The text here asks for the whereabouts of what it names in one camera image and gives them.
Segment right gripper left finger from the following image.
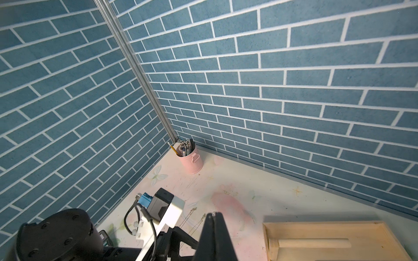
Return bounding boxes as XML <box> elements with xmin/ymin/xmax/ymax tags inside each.
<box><xmin>193</xmin><ymin>213</ymin><xmax>216</xmax><ymax>261</ymax></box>

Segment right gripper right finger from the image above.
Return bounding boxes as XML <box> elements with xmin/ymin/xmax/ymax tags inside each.
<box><xmin>213</xmin><ymin>212</ymin><xmax>238</xmax><ymax>261</ymax></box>

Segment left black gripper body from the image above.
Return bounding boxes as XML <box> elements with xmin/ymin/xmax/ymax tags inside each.
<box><xmin>153</xmin><ymin>227</ymin><xmax>198</xmax><ymax>261</ymax></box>

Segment silver chain necklace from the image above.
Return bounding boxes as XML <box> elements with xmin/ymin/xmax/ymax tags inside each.
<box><xmin>188</xmin><ymin>213</ymin><xmax>207</xmax><ymax>236</ymax></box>
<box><xmin>179</xmin><ymin>207</ymin><xmax>197</xmax><ymax>229</ymax></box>

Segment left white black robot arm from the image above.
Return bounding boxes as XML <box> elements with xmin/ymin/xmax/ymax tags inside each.
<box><xmin>5</xmin><ymin>209</ymin><xmax>141</xmax><ymax>261</ymax></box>

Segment wooden jewelry display stand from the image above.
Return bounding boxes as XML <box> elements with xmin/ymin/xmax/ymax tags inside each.
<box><xmin>263</xmin><ymin>221</ymin><xmax>411</xmax><ymax>261</ymax></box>

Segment pink pen holder cup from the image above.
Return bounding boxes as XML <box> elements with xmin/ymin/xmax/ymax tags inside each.
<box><xmin>177</xmin><ymin>147</ymin><xmax>203</xmax><ymax>174</ymax></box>

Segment pens in cup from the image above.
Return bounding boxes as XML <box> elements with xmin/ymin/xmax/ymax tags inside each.
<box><xmin>167</xmin><ymin>138</ymin><xmax>196</xmax><ymax>157</ymax></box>

